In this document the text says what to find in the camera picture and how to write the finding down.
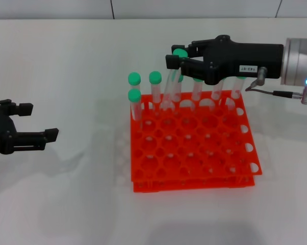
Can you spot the orange test tube rack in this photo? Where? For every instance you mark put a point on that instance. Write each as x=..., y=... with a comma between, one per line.
x=194, y=148

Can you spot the clear green-capped test tube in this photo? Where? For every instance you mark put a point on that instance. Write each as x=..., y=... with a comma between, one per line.
x=197, y=89
x=134, y=78
x=178, y=94
x=180, y=53
x=134, y=96
x=237, y=88
x=216, y=89
x=155, y=77

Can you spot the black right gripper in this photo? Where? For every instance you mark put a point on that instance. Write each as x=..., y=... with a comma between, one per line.
x=232, y=58

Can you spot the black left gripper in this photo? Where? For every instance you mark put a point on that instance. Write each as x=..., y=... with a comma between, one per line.
x=0, y=132

